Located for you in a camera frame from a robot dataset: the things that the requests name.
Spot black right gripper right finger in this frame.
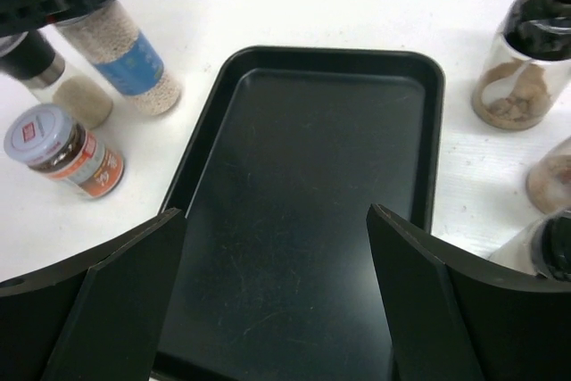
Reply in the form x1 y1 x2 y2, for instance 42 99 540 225
367 205 570 380

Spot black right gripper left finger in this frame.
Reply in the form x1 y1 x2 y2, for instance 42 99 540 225
1 209 186 380

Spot black top grinder bottle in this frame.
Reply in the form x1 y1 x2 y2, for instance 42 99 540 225
1 30 113 129

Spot tall jar white beads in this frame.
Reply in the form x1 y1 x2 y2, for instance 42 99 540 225
56 1 182 116

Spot orange label sauce jar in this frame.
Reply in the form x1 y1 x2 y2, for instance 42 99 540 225
4 104 125 199

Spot black lid white powder jar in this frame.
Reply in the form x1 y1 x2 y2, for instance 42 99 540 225
488 208 570 282

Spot pink lid glass jar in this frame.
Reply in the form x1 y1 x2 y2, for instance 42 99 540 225
526 137 570 214

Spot black rectangular tray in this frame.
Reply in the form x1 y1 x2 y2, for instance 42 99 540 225
153 46 444 380

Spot black knob lid spice jar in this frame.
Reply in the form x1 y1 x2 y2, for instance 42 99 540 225
471 0 570 130

